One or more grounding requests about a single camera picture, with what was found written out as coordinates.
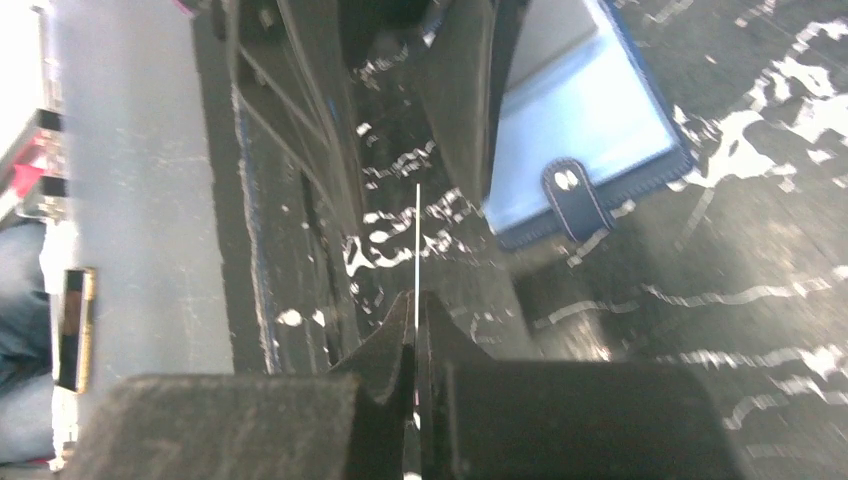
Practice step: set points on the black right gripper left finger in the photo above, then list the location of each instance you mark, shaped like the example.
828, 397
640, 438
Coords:
347, 423

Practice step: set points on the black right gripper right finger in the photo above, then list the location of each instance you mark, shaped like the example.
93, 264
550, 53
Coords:
484, 418

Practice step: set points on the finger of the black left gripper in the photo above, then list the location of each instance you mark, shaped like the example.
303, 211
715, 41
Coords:
462, 80
287, 66

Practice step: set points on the dark blue card holder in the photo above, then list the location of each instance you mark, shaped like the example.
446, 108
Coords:
583, 128

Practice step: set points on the thin translucent credit card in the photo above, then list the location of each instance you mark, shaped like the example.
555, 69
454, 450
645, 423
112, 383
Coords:
417, 258

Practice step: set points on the aluminium table edge rail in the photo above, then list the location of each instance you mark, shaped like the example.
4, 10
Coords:
284, 283

